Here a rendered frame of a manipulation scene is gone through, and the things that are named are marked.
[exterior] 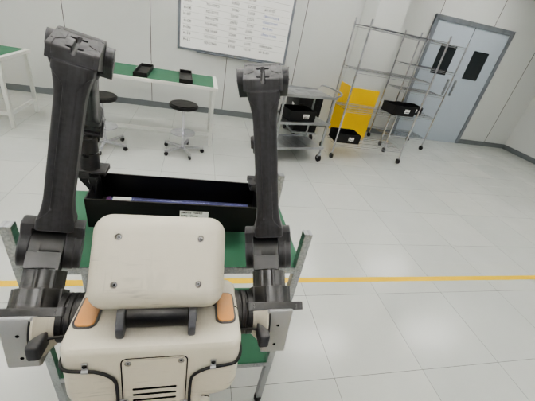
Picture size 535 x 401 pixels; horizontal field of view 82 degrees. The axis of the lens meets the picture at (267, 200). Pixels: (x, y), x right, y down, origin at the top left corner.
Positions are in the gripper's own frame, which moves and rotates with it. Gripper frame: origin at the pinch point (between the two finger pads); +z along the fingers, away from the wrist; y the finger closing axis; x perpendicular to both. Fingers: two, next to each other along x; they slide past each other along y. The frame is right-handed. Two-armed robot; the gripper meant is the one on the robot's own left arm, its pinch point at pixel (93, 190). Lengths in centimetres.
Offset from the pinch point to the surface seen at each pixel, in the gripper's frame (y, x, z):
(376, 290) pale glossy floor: -180, -49, 109
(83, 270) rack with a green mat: -1.5, 21.5, 15.6
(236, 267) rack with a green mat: -48, 21, 14
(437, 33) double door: -441, -468, -80
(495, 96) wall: -639, -471, 5
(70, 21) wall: 157, -465, 11
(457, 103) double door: -553, -467, 32
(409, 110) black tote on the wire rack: -346, -324, 29
